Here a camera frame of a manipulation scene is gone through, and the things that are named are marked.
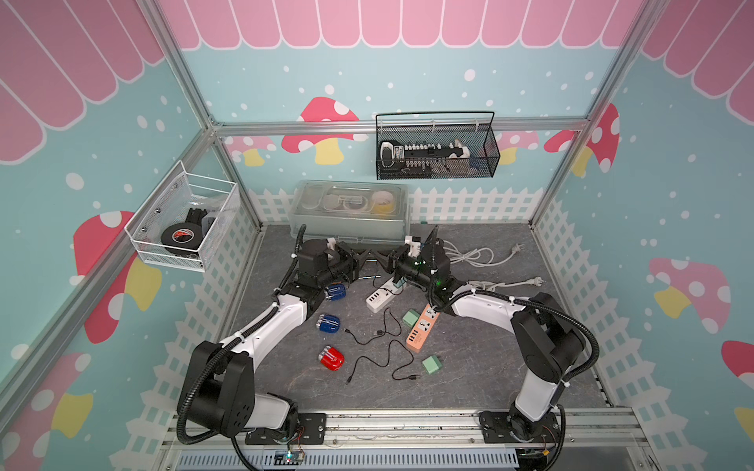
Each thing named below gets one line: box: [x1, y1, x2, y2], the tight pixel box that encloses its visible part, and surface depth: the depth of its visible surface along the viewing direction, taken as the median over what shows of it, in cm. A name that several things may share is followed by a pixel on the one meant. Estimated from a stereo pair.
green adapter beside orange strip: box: [402, 309, 421, 328], surface depth 94 cm
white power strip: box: [366, 280, 407, 314], surface depth 98 cm
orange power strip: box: [405, 304, 441, 353], surface depth 91 cm
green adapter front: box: [422, 354, 442, 374], surface depth 85 cm
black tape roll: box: [161, 221, 204, 257], surface depth 70 cm
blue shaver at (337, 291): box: [327, 283, 347, 302], surface depth 101 cm
